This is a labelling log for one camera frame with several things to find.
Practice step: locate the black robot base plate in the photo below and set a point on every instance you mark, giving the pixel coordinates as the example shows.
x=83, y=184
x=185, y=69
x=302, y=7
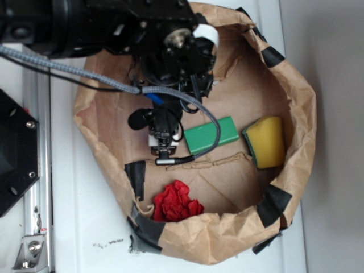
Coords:
x=19, y=152

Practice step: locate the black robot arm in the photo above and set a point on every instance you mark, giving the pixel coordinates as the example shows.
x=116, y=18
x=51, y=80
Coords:
x=59, y=29

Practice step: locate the green rectangular block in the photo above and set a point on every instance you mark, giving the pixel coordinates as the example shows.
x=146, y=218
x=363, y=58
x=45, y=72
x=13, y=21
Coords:
x=202, y=137

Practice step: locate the yellow green sponge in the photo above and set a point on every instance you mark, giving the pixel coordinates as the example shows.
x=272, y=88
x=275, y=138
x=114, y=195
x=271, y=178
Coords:
x=264, y=138

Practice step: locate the aluminium extrusion rail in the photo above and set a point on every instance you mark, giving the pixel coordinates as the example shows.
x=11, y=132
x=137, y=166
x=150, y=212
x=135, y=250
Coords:
x=38, y=199

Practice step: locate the red crumpled cloth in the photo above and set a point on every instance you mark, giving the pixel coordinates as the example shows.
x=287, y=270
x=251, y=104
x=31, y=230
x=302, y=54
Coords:
x=174, y=204

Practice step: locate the silver corner bracket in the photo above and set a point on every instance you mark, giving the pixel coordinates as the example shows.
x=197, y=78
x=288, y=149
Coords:
x=32, y=255

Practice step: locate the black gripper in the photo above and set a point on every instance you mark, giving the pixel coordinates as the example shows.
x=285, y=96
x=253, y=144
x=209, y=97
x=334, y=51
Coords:
x=163, y=34

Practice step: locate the brown paper bag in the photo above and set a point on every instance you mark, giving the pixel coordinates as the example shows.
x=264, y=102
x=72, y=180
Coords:
x=243, y=205

